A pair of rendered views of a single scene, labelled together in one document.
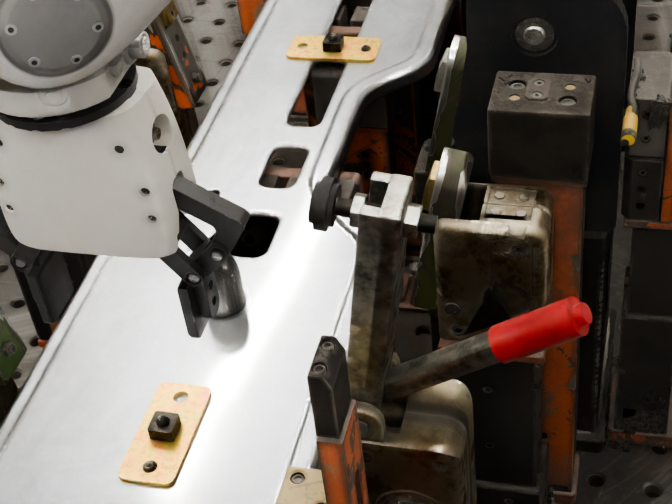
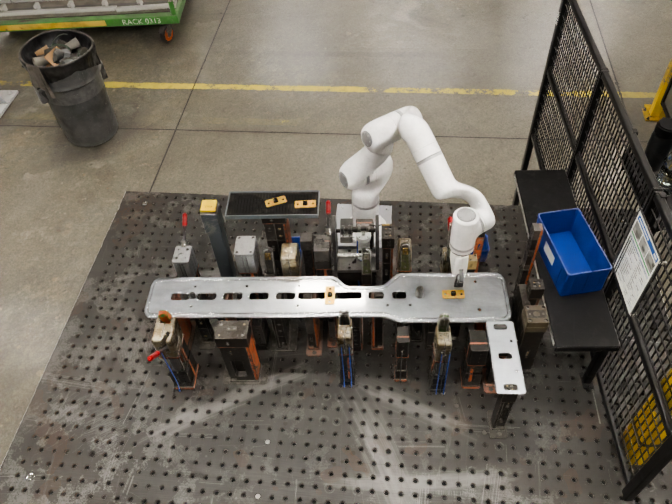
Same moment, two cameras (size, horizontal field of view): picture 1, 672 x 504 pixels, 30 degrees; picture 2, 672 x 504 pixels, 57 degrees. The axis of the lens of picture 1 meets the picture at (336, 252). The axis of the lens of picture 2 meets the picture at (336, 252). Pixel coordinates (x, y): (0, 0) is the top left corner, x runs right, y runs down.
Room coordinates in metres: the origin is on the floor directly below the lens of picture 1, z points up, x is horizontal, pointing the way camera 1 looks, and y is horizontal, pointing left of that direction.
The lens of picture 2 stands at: (1.28, 1.33, 2.89)
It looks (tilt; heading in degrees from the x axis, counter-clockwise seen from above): 50 degrees down; 256
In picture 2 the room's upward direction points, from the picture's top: 4 degrees counter-clockwise
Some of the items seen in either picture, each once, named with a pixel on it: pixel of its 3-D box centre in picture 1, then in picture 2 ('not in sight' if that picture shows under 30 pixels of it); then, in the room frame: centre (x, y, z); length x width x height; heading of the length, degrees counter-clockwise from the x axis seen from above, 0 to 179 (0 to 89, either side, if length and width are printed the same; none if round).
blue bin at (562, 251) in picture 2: not in sight; (569, 251); (0.10, 0.14, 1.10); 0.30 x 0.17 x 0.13; 81
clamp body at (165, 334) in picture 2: not in sight; (176, 354); (1.61, -0.03, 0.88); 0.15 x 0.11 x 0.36; 71
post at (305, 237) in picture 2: not in sight; (310, 267); (1.02, -0.26, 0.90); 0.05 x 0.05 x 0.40; 71
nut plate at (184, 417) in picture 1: (164, 427); (453, 293); (0.55, 0.13, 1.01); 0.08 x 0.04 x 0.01; 161
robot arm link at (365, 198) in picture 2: not in sight; (371, 177); (0.67, -0.48, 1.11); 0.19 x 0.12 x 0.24; 14
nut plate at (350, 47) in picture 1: (333, 44); (329, 294); (1.00, -0.02, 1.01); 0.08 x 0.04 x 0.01; 72
